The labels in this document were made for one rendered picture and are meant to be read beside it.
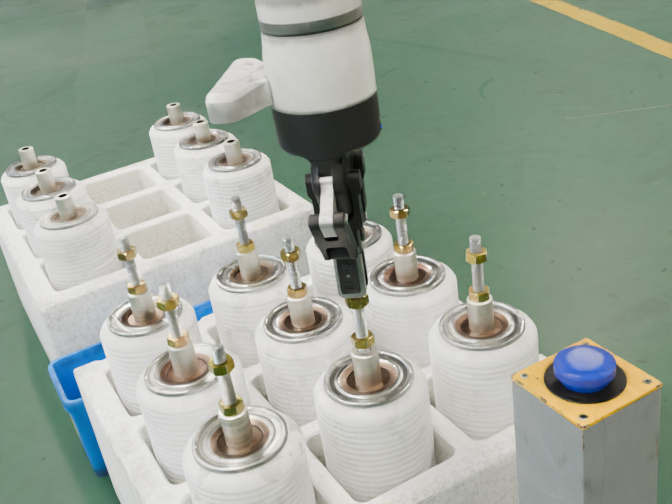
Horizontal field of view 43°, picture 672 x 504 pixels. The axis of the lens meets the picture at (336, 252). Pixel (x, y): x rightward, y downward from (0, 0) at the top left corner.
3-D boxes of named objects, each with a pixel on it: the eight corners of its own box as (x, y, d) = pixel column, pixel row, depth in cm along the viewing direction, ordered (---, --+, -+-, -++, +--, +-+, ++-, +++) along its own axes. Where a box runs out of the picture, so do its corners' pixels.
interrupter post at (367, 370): (352, 390, 71) (346, 358, 70) (357, 373, 73) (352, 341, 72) (380, 391, 71) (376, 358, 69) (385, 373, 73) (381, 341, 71)
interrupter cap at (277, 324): (272, 304, 85) (271, 298, 85) (347, 300, 84) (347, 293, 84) (256, 348, 79) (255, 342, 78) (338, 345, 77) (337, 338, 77)
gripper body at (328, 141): (369, 101, 56) (386, 230, 60) (380, 62, 63) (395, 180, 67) (257, 112, 57) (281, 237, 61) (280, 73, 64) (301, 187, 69)
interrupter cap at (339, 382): (315, 410, 70) (313, 403, 69) (334, 355, 76) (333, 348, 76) (407, 412, 68) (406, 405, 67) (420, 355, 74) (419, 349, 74)
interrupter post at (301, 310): (293, 317, 83) (287, 287, 81) (318, 315, 82) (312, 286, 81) (289, 331, 80) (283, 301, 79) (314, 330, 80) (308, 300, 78)
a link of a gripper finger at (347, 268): (333, 229, 65) (343, 288, 67) (328, 247, 62) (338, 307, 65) (353, 228, 65) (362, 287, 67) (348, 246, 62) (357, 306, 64)
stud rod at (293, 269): (296, 305, 81) (282, 234, 77) (306, 305, 81) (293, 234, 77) (294, 311, 80) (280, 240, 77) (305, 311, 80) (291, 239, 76)
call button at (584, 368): (585, 359, 60) (585, 335, 59) (629, 386, 57) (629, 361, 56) (541, 382, 59) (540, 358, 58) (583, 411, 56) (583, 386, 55)
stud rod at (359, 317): (358, 363, 70) (346, 283, 67) (360, 356, 71) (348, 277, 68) (370, 363, 70) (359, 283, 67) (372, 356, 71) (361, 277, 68)
